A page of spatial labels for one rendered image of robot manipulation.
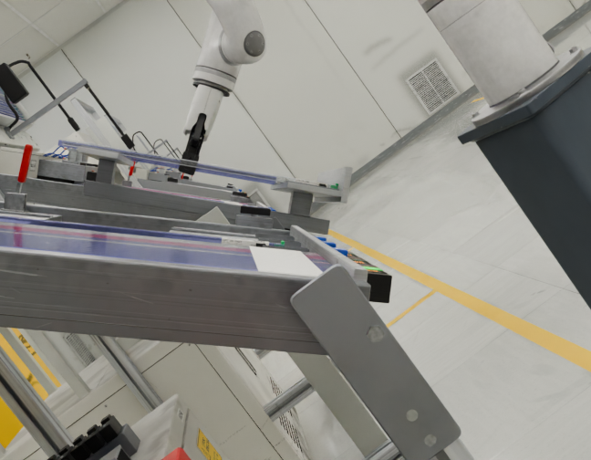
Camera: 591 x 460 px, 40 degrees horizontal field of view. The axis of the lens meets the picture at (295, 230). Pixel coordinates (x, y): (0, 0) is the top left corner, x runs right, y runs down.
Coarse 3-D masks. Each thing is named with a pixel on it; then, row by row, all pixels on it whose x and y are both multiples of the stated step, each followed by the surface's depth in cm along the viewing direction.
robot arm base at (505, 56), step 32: (448, 0) 117; (480, 0) 116; (512, 0) 118; (448, 32) 120; (480, 32) 117; (512, 32) 117; (480, 64) 119; (512, 64) 117; (544, 64) 118; (512, 96) 119
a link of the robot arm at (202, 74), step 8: (200, 72) 155; (208, 72) 155; (216, 72) 155; (200, 80) 157; (208, 80) 155; (216, 80) 155; (224, 80) 155; (232, 80) 157; (224, 88) 157; (232, 88) 157
